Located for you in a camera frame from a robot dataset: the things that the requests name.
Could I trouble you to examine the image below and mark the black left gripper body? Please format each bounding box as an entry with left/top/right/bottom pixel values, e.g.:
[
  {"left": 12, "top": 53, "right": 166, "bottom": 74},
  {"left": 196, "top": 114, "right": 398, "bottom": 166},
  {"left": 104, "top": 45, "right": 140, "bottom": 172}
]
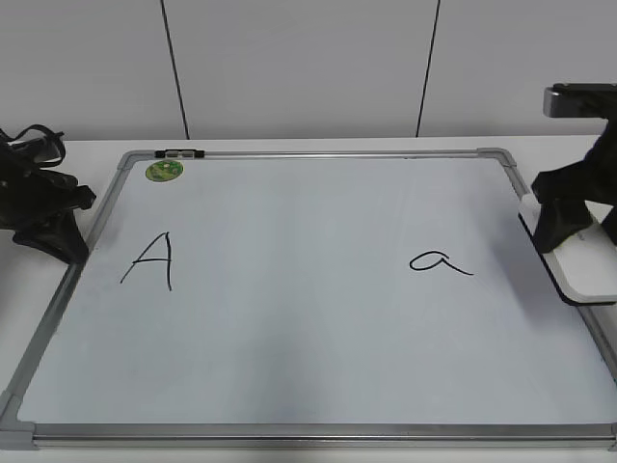
[{"left": 1, "top": 124, "right": 95, "bottom": 231}]

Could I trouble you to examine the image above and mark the round green sticker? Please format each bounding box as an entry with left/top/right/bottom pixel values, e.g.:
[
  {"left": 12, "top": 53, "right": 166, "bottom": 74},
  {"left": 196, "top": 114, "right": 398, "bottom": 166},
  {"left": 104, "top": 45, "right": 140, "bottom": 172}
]
[{"left": 145, "top": 160, "right": 184, "bottom": 183}]

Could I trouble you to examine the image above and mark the white board with aluminium frame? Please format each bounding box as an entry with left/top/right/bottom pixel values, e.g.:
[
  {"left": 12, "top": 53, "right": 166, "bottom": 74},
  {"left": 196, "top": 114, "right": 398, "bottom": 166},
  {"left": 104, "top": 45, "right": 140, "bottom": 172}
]
[{"left": 1, "top": 149, "right": 616, "bottom": 449}]

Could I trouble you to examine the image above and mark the white board eraser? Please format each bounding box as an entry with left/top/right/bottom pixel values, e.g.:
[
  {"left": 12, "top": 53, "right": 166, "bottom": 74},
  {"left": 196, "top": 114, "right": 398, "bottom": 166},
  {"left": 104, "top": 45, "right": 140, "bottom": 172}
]
[{"left": 540, "top": 217, "right": 616, "bottom": 306}]

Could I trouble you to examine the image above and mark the black metal hanging clip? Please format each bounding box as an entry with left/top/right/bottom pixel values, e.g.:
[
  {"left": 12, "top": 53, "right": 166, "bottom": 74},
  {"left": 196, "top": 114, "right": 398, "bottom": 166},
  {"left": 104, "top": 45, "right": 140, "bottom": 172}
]
[{"left": 154, "top": 150, "right": 205, "bottom": 159}]

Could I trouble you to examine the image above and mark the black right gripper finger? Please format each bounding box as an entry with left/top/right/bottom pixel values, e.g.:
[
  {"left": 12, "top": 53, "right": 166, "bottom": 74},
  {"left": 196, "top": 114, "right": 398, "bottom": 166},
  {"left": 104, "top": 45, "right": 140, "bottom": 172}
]
[
  {"left": 535, "top": 199, "right": 591, "bottom": 254},
  {"left": 602, "top": 206, "right": 617, "bottom": 246}
]

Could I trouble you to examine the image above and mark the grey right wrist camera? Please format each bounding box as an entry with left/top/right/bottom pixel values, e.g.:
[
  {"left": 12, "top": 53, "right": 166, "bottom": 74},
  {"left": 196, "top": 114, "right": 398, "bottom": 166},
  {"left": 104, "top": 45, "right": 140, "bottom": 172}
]
[{"left": 543, "top": 83, "right": 616, "bottom": 120}]

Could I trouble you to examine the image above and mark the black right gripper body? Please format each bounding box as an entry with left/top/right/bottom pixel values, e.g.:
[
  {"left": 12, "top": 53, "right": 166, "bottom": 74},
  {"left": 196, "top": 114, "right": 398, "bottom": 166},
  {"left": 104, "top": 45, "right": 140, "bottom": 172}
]
[{"left": 531, "top": 117, "right": 616, "bottom": 205}]

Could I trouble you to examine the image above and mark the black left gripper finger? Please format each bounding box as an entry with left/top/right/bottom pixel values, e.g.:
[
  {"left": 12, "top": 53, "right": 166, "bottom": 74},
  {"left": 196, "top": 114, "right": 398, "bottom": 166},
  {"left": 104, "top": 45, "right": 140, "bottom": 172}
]
[{"left": 13, "top": 210, "right": 90, "bottom": 263}]

